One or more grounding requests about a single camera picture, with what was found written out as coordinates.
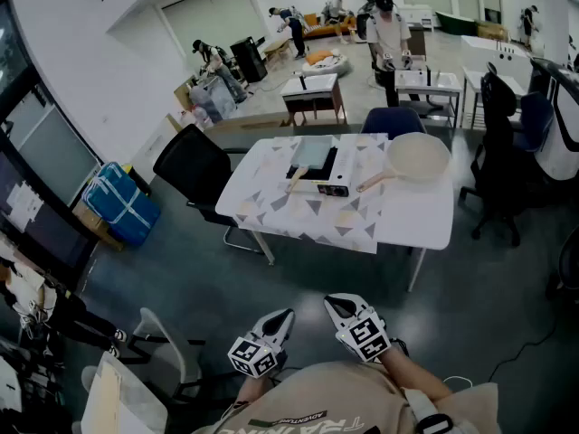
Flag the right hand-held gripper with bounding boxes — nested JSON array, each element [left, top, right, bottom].
[[323, 292, 393, 363]]

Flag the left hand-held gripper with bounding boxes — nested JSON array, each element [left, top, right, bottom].
[[227, 307, 296, 379]]

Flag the white portable induction cooktop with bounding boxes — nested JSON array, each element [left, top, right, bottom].
[[285, 134, 358, 198]]

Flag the rectangular pan with wooden handle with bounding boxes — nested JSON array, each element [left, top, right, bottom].
[[284, 136, 338, 193]]

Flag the person's right forearm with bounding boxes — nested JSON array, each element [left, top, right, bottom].
[[379, 344, 453, 402]]

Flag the person's left forearm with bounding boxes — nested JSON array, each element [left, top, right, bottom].
[[234, 374, 269, 407]]

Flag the person's beige shirt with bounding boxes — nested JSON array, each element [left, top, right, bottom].
[[192, 362, 501, 434]]

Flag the triangle patterned tablecloth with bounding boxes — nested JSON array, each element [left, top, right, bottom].
[[234, 132, 390, 255]]

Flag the grey office chair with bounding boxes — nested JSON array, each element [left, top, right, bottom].
[[126, 307, 241, 407]]

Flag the white desk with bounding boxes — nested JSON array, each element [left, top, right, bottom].
[[79, 350, 169, 434]]

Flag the round beige pan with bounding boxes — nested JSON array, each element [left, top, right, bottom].
[[356, 132, 452, 193]]

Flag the black mesh chair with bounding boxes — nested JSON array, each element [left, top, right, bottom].
[[152, 123, 266, 255]]

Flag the dark blue chair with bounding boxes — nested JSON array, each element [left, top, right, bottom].
[[360, 106, 427, 140], [513, 90, 555, 153]]

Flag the black bin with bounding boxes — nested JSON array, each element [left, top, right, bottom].
[[121, 163, 153, 197]]

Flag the blue wrapped bundle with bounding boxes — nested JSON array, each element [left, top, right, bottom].
[[81, 161, 162, 247]]

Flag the cardboard box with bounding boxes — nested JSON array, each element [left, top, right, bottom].
[[71, 199, 126, 251]]

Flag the wooden sink cabinet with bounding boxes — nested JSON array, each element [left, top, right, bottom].
[[280, 72, 348, 127]]

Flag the black high-back office chair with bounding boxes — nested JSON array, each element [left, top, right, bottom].
[[459, 61, 527, 248]]

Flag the white filled bags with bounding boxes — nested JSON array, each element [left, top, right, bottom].
[[180, 106, 214, 131]]

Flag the black round chair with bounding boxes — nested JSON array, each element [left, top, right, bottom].
[[545, 226, 579, 305]]

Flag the translucent plastic bin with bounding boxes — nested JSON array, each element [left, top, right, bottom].
[[189, 77, 239, 124]]

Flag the white round cushion bed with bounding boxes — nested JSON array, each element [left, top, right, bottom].
[[300, 50, 354, 79]]

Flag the black cabinet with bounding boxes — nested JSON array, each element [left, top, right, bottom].
[[229, 36, 269, 84]]

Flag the low wooden table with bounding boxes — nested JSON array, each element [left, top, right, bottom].
[[261, 38, 293, 65]]

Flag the white black machine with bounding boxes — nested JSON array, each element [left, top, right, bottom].
[[528, 56, 579, 183]]

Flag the orange sofa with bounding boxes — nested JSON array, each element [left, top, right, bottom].
[[301, 12, 358, 40]]

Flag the white bathtub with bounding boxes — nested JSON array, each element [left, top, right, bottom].
[[460, 33, 535, 92]]

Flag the white low cabinet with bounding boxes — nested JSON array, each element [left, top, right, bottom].
[[397, 5, 435, 33]]

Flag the green bathtub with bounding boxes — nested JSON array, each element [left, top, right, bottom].
[[433, 10, 479, 37]]

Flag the wooden crate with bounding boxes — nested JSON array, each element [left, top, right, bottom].
[[477, 19, 510, 42]]

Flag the white cable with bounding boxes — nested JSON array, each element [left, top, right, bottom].
[[442, 374, 474, 391]]

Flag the person's right shoulder strap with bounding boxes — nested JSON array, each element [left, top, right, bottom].
[[402, 386, 456, 434]]

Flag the black cable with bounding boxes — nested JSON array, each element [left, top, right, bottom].
[[488, 318, 562, 383]]

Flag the metal frame sink table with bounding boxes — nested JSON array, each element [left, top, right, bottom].
[[394, 68, 463, 128]]

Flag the metal frame white table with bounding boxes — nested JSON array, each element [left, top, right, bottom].
[[461, 65, 528, 130]]

